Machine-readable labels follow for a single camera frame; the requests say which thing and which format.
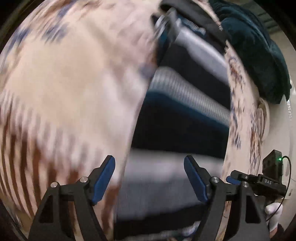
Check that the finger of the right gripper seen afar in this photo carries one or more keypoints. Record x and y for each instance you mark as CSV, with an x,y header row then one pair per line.
x,y
232,181

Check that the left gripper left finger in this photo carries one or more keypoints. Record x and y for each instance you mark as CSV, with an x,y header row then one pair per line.
x,y
52,220

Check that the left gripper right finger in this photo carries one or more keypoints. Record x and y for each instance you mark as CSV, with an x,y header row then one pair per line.
x,y
246,220

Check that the navy teal striped sock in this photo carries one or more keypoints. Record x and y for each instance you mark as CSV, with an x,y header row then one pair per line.
x,y
186,111

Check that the white gloved right hand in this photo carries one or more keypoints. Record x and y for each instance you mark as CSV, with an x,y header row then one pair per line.
x,y
273,212

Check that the floral cream bed blanket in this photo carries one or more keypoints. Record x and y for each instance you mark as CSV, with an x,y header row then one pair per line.
x,y
74,75

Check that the dark teal plush blanket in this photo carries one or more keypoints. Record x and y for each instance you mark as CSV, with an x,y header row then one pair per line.
x,y
260,55

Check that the black folded garment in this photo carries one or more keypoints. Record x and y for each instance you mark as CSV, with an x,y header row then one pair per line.
x,y
193,12

